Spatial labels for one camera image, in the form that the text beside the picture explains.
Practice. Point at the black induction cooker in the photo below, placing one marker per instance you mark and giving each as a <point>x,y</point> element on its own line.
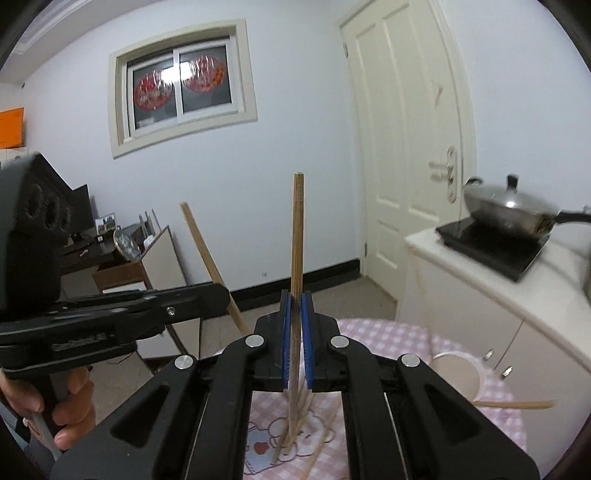
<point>489,254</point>

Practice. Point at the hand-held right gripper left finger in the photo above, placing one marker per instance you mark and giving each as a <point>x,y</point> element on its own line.
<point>286,337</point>

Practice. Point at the cream framed window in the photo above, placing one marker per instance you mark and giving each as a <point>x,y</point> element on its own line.
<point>176,83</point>

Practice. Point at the black monitor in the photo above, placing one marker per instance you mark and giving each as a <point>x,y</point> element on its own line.
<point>82,207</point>

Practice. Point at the red round window decoration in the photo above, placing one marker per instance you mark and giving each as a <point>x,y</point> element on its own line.
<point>154,90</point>
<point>203,74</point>

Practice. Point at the pink cup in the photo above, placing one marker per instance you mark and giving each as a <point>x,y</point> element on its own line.
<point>455,374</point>

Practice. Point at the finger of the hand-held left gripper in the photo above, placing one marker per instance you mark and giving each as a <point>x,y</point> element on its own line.
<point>184,302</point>

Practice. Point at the white board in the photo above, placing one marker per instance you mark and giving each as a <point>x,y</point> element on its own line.
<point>161,267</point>

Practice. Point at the bamboo chopstick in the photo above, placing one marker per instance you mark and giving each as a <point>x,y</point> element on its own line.
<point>517,404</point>
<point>318,447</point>
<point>277,454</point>
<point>198,240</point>
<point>298,230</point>

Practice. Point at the orange box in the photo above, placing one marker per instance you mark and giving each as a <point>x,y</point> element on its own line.
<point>11,128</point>

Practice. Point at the cream panelled door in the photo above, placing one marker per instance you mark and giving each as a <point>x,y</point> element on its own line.
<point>401,138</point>

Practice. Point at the person's left hand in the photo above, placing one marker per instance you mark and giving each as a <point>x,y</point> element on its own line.
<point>76,410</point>

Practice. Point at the small photo frame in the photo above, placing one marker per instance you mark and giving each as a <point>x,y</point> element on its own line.
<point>106,223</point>

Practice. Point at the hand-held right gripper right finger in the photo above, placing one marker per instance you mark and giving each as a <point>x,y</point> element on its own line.
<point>307,337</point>

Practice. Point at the pink checked tablecloth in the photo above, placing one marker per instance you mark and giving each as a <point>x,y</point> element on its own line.
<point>369,332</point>

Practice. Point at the round metallic dish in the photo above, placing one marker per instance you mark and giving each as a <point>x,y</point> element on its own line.
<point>127,244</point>

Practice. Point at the steel wok lid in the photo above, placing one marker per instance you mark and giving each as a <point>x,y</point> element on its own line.
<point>503,201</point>

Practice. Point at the white kitchen cabinet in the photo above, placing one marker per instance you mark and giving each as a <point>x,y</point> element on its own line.
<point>461,314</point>

